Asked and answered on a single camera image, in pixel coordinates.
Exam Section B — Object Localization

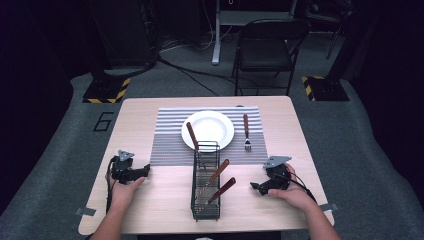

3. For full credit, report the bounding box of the right hand-held gripper cable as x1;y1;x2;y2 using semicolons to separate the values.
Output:
275;171;318;203

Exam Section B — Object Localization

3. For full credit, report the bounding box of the wooden-handled fork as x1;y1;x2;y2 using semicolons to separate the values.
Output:
242;113;253;152

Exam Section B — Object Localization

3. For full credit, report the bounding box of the left hand-held gripper cable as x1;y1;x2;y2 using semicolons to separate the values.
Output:
105;157;118;214

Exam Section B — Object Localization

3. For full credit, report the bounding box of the black wire cutlery rack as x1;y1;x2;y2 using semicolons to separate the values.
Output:
190;140;222;222

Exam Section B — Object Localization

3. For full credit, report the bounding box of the black folding chair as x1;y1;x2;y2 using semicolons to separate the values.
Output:
231;18;312;97

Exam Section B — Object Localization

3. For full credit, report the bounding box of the grey striped placemat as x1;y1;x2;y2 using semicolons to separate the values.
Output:
149;106;269;167

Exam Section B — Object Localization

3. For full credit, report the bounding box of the grey tape piece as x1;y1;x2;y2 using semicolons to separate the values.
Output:
74;206;98;217
319;202;340;213

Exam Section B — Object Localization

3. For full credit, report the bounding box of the black yellow-striped stand base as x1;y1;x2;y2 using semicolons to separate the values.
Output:
301;75;351;102
82;77;132;105

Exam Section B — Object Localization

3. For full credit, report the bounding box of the person's right hand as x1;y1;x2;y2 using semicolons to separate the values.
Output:
267;163;318;213

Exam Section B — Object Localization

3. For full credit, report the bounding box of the hand-held gripper cable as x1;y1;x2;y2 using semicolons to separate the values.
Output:
105;157;118;214
275;171;318;203

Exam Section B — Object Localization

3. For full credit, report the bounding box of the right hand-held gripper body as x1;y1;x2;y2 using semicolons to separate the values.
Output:
262;155;294;196

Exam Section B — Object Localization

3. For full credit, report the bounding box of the wooden-handled cutlery piece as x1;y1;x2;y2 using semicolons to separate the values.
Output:
203;158;231;188
185;121;201;152
206;176;237;205

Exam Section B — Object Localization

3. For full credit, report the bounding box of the white round plate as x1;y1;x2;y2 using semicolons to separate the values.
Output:
180;110;236;154

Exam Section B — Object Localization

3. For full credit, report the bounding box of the black floor cable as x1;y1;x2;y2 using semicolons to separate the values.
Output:
156;54;259;98

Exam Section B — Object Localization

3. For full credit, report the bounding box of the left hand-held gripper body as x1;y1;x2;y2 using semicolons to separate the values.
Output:
110;149;145;185

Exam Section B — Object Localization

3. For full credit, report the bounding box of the white metal desk frame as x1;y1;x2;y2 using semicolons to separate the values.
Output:
211;0;298;66

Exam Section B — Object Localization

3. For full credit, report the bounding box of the person's left hand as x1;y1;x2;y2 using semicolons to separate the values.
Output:
110;176;147;212

